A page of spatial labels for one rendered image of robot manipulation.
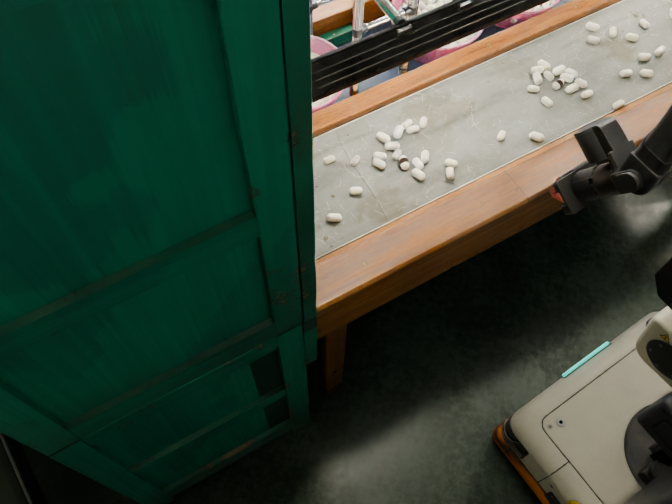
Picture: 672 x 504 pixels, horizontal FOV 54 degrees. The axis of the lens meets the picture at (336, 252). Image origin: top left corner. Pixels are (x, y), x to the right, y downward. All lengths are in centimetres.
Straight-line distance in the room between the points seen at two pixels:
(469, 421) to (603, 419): 42
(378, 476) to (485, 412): 39
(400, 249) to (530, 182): 37
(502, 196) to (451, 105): 31
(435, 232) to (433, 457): 85
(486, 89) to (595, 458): 101
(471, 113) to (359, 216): 43
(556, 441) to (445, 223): 71
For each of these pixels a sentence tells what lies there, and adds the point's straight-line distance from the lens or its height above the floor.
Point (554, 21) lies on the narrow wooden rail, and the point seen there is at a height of 76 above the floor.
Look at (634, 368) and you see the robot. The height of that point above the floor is 28.
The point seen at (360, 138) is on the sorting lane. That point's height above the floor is 74.
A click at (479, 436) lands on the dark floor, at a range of 215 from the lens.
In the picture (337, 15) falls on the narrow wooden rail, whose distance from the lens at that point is 192.
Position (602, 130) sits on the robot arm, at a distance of 114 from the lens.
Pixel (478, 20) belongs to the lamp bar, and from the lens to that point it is 149.
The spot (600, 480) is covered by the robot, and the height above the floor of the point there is 28.
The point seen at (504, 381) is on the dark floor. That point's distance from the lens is 222.
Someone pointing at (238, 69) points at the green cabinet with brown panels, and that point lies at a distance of 67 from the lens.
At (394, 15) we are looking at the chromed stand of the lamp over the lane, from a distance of 139.
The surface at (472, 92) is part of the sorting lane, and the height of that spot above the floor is 74.
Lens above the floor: 205
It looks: 62 degrees down
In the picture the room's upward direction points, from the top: 2 degrees clockwise
